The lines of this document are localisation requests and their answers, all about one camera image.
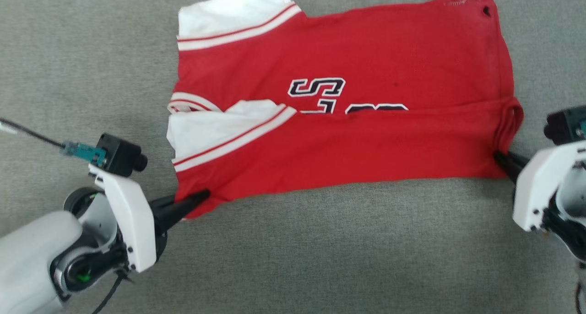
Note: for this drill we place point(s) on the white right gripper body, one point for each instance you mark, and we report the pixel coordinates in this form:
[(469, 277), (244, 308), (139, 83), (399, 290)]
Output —
[(535, 190)]

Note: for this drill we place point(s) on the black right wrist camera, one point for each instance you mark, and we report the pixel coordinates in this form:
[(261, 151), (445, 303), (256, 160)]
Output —
[(563, 124)]

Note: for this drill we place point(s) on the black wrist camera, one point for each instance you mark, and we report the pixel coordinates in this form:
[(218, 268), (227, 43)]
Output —
[(563, 124), (119, 156)]

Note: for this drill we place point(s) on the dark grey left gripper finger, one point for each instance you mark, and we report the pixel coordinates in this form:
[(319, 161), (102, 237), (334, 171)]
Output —
[(181, 207)]

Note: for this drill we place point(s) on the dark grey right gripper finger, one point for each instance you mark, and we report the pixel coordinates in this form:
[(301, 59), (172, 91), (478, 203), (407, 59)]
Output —
[(510, 164)]

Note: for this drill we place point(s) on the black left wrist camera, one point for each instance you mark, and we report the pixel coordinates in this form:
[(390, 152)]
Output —
[(119, 156)]

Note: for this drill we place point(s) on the red and white jersey shirt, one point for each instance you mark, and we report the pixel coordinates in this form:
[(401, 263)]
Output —
[(366, 53)]

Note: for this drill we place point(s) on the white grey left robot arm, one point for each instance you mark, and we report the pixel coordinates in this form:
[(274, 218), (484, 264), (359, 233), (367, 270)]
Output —
[(27, 259)]

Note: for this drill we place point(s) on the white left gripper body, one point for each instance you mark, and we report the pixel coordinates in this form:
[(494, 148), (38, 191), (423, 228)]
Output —
[(132, 222)]

